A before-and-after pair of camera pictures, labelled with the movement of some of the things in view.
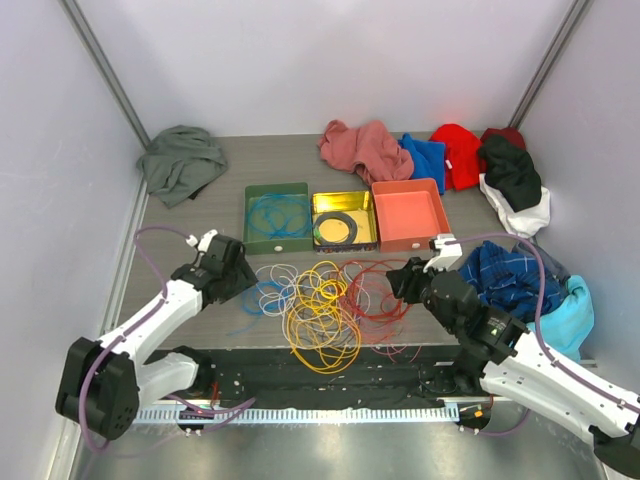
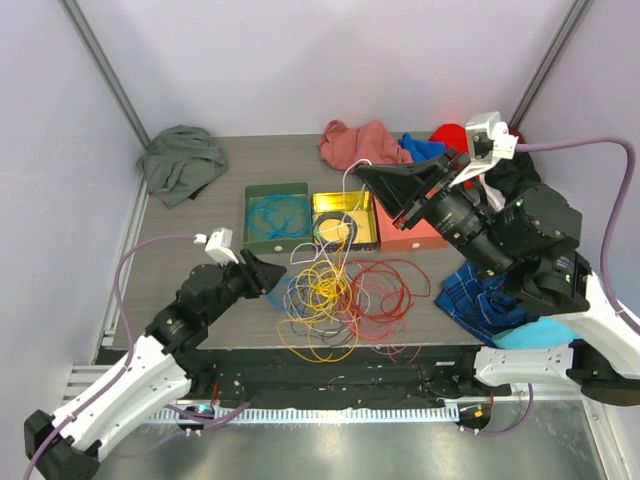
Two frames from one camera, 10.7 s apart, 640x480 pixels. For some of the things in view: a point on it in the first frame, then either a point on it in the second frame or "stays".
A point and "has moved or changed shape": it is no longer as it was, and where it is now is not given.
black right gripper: [404, 281] to [401, 187]
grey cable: [351, 223] stays
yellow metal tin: [343, 222] stays
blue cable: [262, 298] has moved or changed shape
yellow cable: [324, 332] stays
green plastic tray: [277, 218] stays
